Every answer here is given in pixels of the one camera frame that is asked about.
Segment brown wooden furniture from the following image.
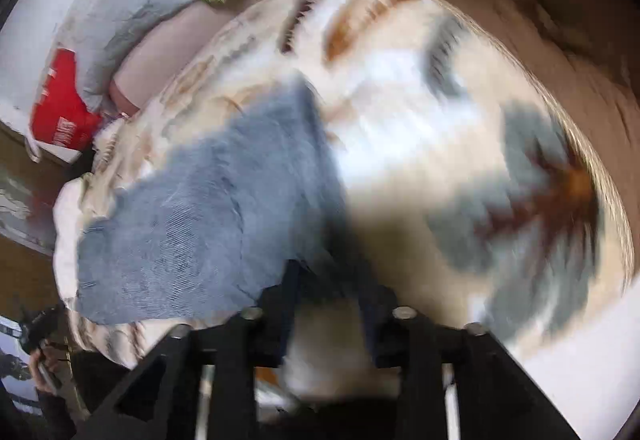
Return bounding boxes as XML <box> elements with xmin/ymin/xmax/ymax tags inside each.
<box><xmin>0</xmin><ymin>125</ymin><xmax>66</xmax><ymax>301</ymax></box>

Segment pink bolster pillow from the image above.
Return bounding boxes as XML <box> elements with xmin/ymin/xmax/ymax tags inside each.
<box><xmin>107</xmin><ymin>0</ymin><xmax>331</xmax><ymax>116</ymax></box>

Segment person's left hand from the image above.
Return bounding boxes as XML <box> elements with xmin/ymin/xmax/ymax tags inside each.
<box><xmin>29</xmin><ymin>342</ymin><xmax>63</xmax><ymax>393</ymax></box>

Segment leaf print fleece blanket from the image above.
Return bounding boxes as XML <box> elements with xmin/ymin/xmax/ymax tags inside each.
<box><xmin>52</xmin><ymin>0</ymin><xmax>636</xmax><ymax>440</ymax></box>

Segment grey quilted pillow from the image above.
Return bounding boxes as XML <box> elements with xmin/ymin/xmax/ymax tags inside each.
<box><xmin>55</xmin><ymin>0</ymin><xmax>201</xmax><ymax>113</ymax></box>

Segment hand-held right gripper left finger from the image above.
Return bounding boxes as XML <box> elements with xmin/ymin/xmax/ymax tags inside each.
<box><xmin>85</xmin><ymin>259</ymin><xmax>302</xmax><ymax>440</ymax></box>

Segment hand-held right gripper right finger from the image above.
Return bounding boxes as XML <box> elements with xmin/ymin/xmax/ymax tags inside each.
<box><xmin>356</xmin><ymin>269</ymin><xmax>581</xmax><ymax>440</ymax></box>

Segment grey corduroy pants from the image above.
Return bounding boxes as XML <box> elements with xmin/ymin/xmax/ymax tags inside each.
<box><xmin>75</xmin><ymin>80</ymin><xmax>381</xmax><ymax>326</ymax></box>

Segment red shopping bag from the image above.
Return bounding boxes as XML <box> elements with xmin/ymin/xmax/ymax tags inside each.
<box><xmin>27</xmin><ymin>48</ymin><xmax>106</xmax><ymax>153</ymax></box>

